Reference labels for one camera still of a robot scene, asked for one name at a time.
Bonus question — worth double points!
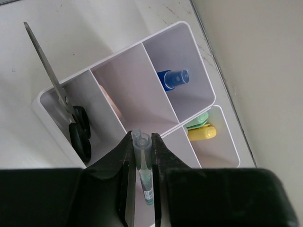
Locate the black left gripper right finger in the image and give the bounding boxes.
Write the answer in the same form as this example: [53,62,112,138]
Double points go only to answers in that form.
[151,133,300,227]

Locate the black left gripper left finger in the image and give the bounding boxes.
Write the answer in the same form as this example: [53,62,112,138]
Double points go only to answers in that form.
[0,133,136,227]

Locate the black handled scissors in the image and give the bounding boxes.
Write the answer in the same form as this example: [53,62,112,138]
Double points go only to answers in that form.
[24,22,91,163]

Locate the yellow highlighter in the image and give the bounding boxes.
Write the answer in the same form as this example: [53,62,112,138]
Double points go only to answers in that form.
[187,124,217,141]

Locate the green highlighter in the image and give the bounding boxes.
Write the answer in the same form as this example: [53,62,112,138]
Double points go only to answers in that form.
[185,112,209,130]

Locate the clear bottle blue cap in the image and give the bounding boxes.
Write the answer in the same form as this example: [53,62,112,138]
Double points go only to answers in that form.
[157,70,189,91]

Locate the white compartment organizer box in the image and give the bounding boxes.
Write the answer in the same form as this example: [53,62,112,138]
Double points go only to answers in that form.
[32,21,240,168]

